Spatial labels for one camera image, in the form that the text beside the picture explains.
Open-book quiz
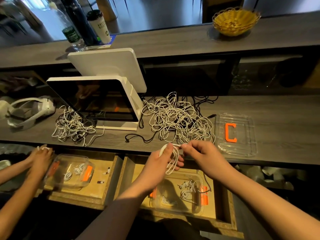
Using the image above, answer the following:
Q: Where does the pile of white containers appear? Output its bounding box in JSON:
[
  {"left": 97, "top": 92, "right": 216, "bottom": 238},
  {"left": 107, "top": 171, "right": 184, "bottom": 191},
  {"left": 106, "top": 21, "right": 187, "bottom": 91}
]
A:
[{"left": 240, "top": 165, "right": 307, "bottom": 191}]

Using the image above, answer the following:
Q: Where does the black cable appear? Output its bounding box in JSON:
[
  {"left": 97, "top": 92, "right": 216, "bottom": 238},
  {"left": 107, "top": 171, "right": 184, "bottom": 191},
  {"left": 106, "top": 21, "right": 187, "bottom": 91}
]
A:
[{"left": 125, "top": 132, "right": 157, "bottom": 144}]

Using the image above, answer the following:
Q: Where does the bundle of black cables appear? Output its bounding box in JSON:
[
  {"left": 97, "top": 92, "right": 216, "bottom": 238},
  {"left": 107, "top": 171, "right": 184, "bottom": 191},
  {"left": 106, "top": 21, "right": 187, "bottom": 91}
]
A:
[{"left": 192, "top": 95, "right": 219, "bottom": 116}]

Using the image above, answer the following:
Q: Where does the grey wooden bar counter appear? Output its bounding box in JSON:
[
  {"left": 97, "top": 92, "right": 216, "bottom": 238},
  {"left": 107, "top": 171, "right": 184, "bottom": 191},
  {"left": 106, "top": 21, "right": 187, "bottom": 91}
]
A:
[{"left": 0, "top": 11, "right": 320, "bottom": 69}]

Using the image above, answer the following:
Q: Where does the white paper coffee cup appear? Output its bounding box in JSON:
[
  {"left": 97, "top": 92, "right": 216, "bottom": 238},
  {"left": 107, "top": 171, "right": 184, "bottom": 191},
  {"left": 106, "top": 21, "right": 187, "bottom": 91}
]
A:
[{"left": 86, "top": 10, "right": 112, "bottom": 44}]

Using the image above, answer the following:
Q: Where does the person's right forearm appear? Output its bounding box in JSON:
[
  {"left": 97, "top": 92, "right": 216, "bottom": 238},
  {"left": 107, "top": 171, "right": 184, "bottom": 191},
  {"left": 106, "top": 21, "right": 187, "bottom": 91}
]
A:
[{"left": 220, "top": 167, "right": 320, "bottom": 240}]

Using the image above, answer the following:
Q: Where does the black thermos bottle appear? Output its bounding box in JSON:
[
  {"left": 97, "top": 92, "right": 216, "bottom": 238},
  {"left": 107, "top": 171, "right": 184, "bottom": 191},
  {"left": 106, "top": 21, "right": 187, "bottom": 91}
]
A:
[{"left": 62, "top": 0, "right": 101, "bottom": 46}]

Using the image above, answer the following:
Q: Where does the person's right hand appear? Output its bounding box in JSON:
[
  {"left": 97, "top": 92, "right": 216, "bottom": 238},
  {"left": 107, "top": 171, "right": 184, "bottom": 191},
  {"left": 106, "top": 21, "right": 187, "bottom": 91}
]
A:
[{"left": 181, "top": 140, "right": 234, "bottom": 181}]

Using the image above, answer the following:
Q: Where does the person's left hand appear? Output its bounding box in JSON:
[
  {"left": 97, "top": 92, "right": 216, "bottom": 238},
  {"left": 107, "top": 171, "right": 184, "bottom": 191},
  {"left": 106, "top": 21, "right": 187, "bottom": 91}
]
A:
[{"left": 134, "top": 143, "right": 185, "bottom": 193}]

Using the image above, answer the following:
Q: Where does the white touchscreen monitor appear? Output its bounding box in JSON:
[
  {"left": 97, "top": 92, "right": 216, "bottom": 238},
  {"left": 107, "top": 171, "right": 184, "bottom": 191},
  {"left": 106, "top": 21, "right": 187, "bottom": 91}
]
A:
[{"left": 46, "top": 76, "right": 144, "bottom": 132}]

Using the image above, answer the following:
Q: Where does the another person's forearm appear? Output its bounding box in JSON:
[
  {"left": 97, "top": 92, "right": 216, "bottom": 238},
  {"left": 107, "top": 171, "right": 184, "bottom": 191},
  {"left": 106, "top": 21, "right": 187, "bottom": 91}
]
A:
[
  {"left": 0, "top": 157, "right": 32, "bottom": 186},
  {"left": 0, "top": 170, "right": 49, "bottom": 240}
]

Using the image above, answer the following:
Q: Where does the clear lid orange handle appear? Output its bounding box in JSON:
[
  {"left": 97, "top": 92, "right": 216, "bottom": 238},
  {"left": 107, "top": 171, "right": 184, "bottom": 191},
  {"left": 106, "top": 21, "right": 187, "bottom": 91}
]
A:
[{"left": 215, "top": 113, "right": 258, "bottom": 158}]

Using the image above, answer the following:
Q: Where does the white customer display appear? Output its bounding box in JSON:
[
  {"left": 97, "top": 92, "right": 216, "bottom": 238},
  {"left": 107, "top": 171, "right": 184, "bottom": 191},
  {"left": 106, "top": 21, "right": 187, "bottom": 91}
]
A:
[{"left": 67, "top": 48, "right": 148, "bottom": 94}]

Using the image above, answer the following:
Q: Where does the brown wooden chair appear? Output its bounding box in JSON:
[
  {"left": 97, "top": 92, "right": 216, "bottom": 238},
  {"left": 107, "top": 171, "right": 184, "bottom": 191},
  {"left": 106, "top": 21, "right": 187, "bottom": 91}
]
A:
[{"left": 201, "top": 0, "right": 246, "bottom": 23}]

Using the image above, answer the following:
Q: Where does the white headset device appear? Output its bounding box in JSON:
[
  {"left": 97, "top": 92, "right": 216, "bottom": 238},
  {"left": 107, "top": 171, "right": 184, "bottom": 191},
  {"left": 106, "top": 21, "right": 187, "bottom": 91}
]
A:
[{"left": 0, "top": 96, "right": 56, "bottom": 131}]

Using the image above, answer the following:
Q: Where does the person's left forearm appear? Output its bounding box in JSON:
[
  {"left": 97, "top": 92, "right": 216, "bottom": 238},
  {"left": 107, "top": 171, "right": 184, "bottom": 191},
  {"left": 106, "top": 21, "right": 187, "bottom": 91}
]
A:
[{"left": 75, "top": 182, "right": 156, "bottom": 240}]

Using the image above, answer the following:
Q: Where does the yellow woven basket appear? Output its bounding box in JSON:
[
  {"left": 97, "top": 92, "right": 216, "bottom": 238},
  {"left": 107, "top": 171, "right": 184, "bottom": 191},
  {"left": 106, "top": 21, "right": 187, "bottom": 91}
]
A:
[{"left": 212, "top": 7, "right": 262, "bottom": 37}]

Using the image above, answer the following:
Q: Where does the wooden drawer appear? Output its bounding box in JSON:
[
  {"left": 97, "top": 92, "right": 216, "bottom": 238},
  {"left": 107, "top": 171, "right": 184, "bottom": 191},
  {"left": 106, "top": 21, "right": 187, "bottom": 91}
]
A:
[
  {"left": 42, "top": 150, "right": 124, "bottom": 211},
  {"left": 114, "top": 155, "right": 245, "bottom": 239}
]

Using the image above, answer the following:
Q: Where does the clear plastic water bottle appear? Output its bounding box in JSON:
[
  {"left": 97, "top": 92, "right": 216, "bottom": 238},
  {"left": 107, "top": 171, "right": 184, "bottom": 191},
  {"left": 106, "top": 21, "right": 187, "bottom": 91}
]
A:
[{"left": 50, "top": 2, "right": 87, "bottom": 51}]

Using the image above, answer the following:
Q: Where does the round wooden table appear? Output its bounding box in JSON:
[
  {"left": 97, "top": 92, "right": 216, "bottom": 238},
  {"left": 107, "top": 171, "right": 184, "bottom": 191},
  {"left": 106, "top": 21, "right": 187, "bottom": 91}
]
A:
[{"left": 95, "top": 0, "right": 119, "bottom": 23}]

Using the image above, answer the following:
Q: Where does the clear container drawer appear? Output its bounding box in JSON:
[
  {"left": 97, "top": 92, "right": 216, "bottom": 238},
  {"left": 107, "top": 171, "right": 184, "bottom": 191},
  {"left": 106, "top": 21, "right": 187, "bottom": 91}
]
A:
[
  {"left": 150, "top": 172, "right": 210, "bottom": 216},
  {"left": 44, "top": 154, "right": 95, "bottom": 191}
]

